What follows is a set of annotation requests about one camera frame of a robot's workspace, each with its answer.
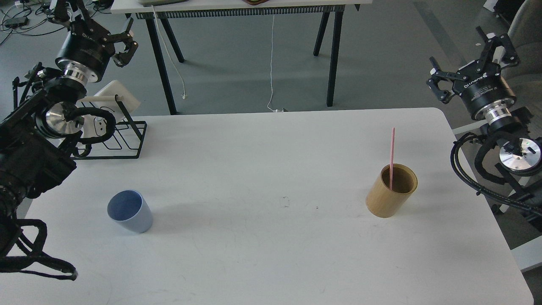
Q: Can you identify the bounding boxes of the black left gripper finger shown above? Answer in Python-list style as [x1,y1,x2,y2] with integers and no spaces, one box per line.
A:
[101,19,134,48]
[112,41,138,67]

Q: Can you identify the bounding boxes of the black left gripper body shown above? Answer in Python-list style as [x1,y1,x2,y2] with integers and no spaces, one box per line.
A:
[55,20,116,83]

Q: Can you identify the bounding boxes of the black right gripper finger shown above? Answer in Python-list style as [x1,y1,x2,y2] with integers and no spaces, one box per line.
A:
[476,26,520,74]
[426,56,466,105]

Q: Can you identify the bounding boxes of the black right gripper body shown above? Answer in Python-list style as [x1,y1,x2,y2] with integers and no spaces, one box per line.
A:
[453,61,517,120]

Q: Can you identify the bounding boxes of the blue plastic cup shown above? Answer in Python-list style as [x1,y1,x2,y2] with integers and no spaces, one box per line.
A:
[107,189,154,234]

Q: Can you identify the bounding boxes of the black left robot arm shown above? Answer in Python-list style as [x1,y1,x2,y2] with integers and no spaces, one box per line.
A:
[1,17,138,280]

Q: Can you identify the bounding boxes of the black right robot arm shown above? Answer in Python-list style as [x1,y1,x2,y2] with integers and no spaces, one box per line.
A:
[426,26,541,219]

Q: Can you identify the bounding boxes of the white plate on rack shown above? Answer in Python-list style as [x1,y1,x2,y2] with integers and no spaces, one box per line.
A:
[91,80,141,121]

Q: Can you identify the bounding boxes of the wooden rack dowel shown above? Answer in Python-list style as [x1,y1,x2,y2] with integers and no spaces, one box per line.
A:
[79,95,120,103]

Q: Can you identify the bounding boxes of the white mug on rack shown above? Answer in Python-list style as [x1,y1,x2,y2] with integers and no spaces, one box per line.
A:
[80,107,116,144]

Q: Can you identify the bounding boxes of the background table black legs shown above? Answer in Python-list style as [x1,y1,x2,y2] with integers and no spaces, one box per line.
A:
[110,0,371,115]

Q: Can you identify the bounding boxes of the bamboo cylinder holder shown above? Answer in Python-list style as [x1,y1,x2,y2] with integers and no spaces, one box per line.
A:
[365,164,418,218]

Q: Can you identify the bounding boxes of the white cable left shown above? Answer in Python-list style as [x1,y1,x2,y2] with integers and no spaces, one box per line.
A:
[151,5,188,101]

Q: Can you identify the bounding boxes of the floor cables and adapters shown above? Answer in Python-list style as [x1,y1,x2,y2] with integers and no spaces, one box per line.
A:
[0,0,115,45]

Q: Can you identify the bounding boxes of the black wire drying rack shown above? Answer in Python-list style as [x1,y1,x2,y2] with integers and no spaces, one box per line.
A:
[72,102,147,160]

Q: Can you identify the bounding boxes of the white hanging cable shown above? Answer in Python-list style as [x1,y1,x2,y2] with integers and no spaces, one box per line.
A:
[266,14,288,113]

